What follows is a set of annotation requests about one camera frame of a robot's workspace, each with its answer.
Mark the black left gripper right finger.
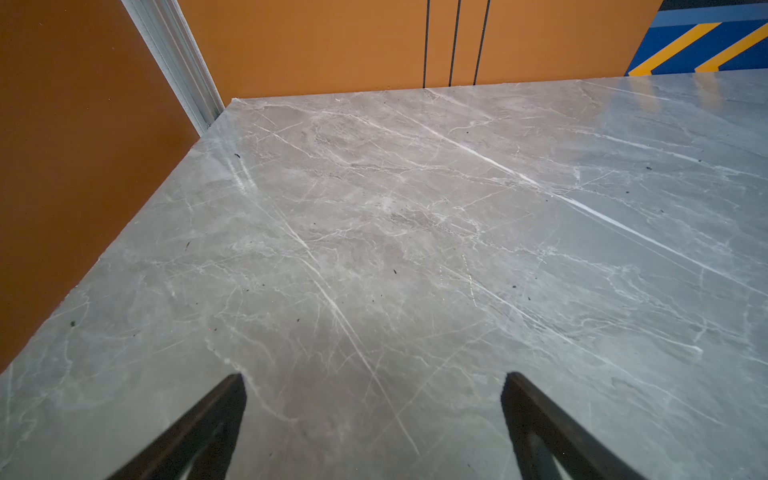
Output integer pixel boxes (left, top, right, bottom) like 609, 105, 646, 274
500, 372, 642, 479

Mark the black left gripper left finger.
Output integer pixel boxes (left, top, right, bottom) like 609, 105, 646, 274
110, 373, 247, 479

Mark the aluminium corner post left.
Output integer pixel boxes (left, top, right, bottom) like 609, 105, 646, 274
122, 0, 225, 135

